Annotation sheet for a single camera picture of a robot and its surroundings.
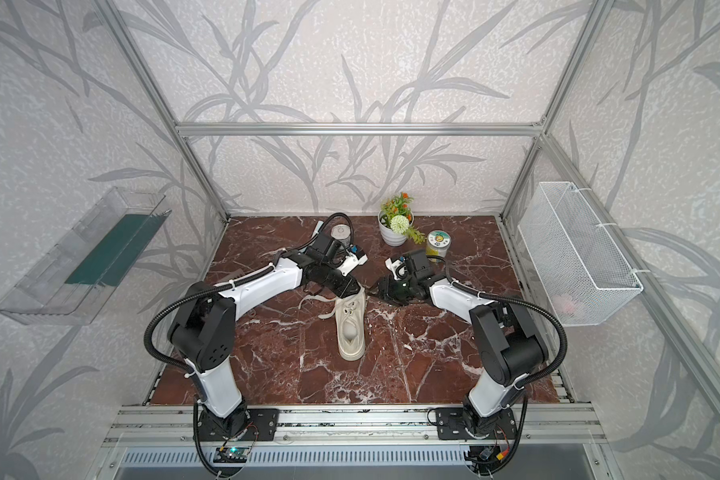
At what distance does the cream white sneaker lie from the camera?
0.82 m

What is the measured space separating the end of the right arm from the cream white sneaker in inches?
4.5

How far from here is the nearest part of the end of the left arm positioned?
0.69 m

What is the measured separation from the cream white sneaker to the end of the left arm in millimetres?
64

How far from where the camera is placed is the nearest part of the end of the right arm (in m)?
0.71
